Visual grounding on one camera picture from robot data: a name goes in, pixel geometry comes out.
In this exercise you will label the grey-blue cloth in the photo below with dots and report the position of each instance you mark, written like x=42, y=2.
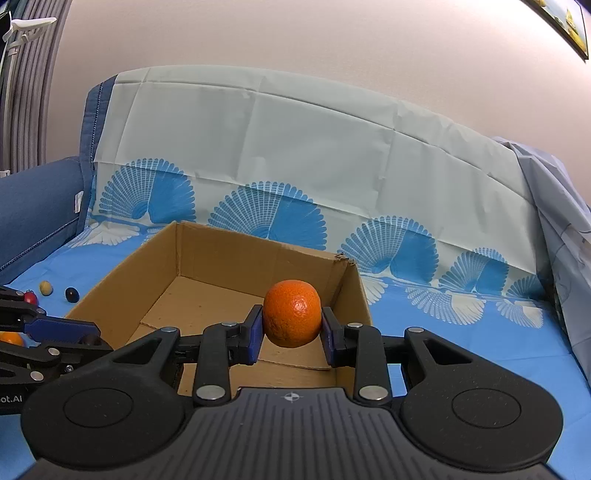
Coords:
x=554, y=207

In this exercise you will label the red cherry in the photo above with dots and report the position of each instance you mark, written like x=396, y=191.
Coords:
x=30, y=298

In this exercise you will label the grey curtain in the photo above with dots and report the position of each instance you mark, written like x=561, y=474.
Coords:
x=32, y=92

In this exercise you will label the small yellow-green fruit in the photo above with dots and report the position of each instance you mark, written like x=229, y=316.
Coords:
x=45, y=289

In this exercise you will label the small orange with stem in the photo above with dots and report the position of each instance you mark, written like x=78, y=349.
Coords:
x=11, y=339

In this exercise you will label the cardboard box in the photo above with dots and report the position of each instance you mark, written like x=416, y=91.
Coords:
x=203, y=277

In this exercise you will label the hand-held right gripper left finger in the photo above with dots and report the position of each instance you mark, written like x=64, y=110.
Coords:
x=254, y=333

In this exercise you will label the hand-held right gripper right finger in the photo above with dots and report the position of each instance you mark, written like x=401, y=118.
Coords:
x=328, y=337

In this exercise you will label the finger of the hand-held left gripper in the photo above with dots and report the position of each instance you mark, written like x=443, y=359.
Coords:
x=46, y=355
x=60, y=328

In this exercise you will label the large orange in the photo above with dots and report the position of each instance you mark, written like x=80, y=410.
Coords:
x=292, y=313

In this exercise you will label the dark purple plum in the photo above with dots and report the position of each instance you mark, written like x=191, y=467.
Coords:
x=71, y=294

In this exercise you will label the framed wall picture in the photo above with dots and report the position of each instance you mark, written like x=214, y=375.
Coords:
x=570, y=24

